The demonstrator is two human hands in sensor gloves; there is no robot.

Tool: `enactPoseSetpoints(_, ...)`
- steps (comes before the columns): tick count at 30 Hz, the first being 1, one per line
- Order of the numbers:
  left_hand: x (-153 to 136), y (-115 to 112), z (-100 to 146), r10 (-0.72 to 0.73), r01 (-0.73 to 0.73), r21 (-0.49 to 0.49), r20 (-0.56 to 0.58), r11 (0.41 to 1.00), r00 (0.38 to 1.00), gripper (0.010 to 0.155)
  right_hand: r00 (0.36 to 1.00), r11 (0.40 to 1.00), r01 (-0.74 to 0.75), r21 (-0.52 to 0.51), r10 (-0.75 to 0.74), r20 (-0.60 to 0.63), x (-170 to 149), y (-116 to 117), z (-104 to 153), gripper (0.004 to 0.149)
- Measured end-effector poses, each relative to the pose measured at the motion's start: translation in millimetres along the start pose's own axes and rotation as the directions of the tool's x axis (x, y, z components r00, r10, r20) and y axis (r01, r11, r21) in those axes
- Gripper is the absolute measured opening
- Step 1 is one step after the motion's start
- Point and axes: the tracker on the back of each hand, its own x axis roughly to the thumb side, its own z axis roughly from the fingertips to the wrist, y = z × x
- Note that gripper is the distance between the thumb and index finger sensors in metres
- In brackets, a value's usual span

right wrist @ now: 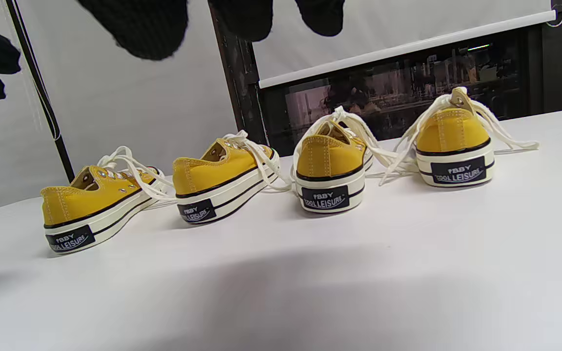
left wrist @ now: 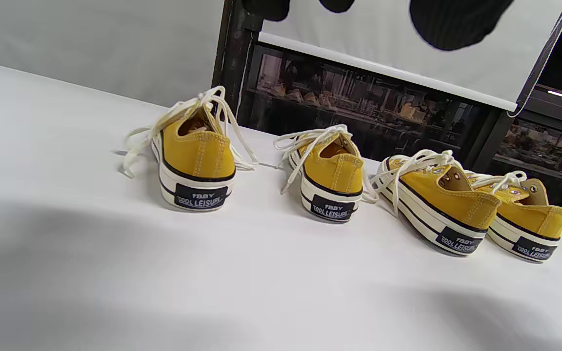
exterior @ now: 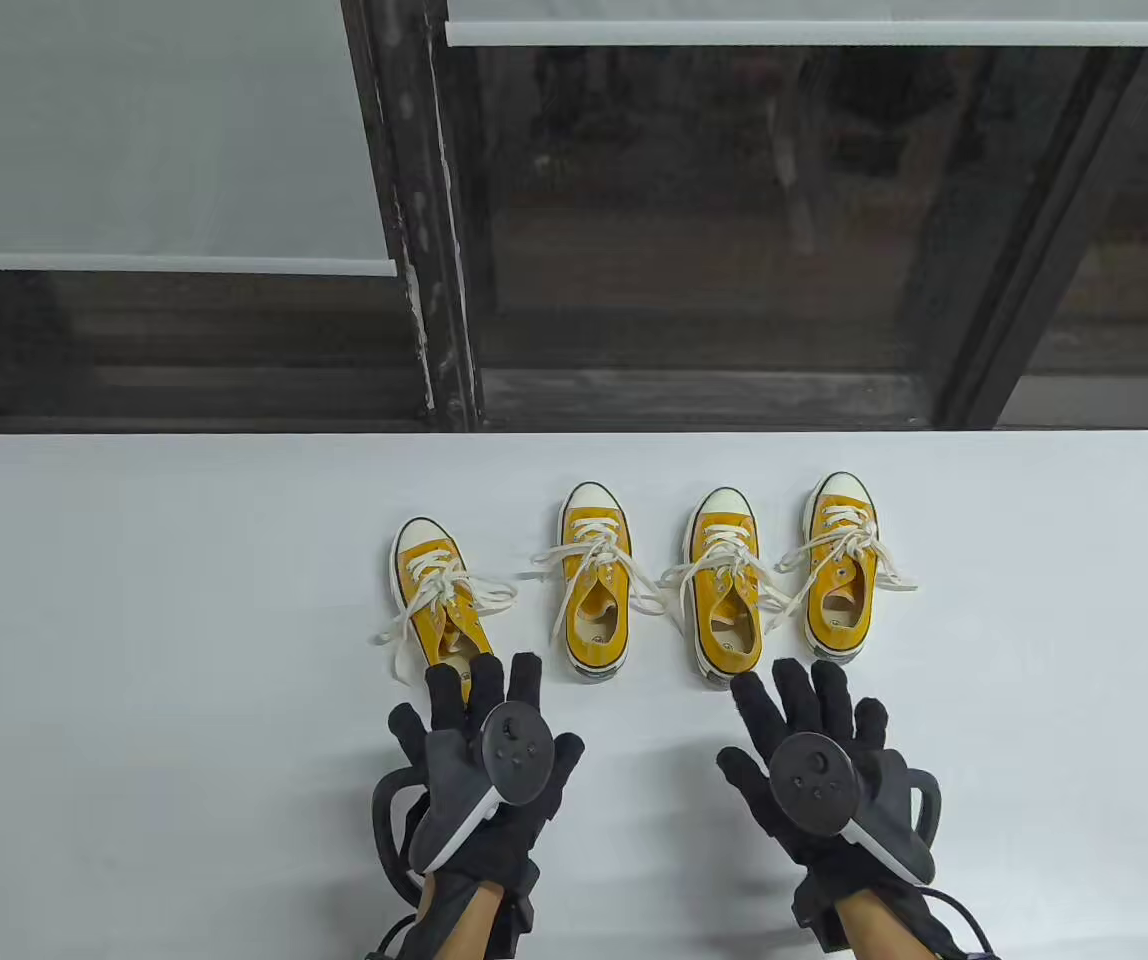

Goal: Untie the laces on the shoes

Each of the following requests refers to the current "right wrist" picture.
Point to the person's right hand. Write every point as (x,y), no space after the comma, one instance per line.
(139,24)

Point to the thin black window post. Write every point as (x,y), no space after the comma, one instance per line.
(38,83)

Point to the dark window frame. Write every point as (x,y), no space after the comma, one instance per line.
(242,87)

